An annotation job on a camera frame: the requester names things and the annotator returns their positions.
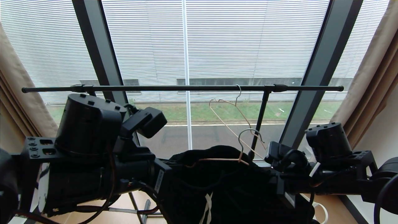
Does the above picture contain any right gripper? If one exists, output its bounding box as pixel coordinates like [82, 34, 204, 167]
[275, 173, 315, 209]

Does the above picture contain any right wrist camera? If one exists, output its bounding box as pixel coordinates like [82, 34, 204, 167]
[264, 141, 312, 175]

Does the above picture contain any pink clothes hanger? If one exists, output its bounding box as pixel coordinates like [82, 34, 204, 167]
[186, 128, 265, 168]
[209, 84, 268, 161]

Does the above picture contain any black cable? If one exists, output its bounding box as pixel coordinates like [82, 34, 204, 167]
[373, 174, 398, 224]

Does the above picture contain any black clothes rack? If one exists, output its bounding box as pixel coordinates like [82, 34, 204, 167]
[21, 84, 345, 224]

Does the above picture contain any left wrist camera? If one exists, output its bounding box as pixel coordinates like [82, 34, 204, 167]
[120, 107, 168, 147]

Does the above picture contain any window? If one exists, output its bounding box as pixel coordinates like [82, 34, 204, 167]
[0, 0, 391, 165]

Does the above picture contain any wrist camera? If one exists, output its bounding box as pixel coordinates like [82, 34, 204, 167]
[264, 141, 312, 175]
[120, 107, 168, 147]

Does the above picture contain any white laundry basket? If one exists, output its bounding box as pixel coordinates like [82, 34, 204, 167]
[301, 193, 329, 224]

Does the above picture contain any black garment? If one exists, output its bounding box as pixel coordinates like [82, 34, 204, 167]
[161, 145, 315, 224]

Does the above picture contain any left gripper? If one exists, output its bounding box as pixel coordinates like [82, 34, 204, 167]
[114, 158, 173, 200]

